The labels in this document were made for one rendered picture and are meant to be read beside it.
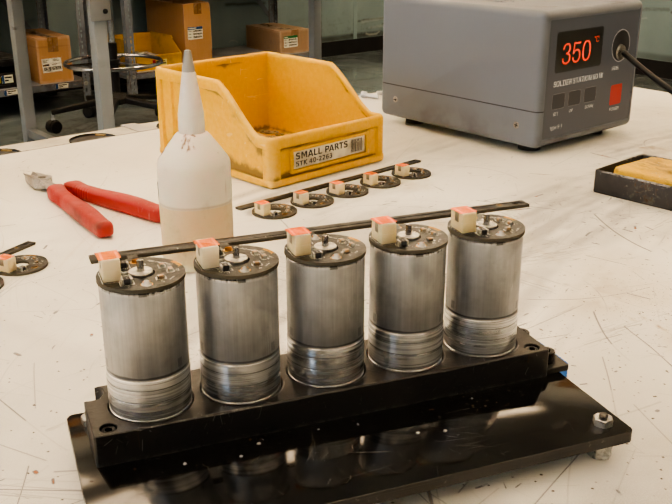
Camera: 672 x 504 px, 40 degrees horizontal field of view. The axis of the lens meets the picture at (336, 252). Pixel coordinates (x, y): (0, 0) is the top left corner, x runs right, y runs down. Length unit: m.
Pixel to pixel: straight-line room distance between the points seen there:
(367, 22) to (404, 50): 5.46
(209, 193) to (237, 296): 0.16
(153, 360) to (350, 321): 0.06
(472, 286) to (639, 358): 0.09
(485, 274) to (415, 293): 0.03
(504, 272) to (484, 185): 0.27
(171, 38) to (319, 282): 4.63
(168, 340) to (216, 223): 0.17
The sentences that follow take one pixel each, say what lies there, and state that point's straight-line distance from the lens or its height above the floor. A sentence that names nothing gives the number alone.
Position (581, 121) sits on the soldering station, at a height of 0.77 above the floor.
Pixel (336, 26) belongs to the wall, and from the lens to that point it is 5.99.
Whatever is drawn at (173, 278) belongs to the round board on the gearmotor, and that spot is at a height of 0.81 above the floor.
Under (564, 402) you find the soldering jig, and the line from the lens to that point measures 0.31.
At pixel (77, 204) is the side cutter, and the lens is 0.51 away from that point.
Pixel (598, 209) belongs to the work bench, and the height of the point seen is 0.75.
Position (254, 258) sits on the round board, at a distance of 0.27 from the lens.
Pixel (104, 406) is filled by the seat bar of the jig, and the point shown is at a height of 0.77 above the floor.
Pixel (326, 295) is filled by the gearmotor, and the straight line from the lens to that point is 0.27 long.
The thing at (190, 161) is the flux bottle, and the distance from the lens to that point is 0.42.
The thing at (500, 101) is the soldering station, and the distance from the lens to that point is 0.65.
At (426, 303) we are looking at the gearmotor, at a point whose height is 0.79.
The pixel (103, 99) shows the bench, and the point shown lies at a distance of 2.82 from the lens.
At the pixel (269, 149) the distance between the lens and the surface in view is 0.55.
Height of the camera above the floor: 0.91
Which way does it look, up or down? 21 degrees down
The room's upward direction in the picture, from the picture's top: straight up
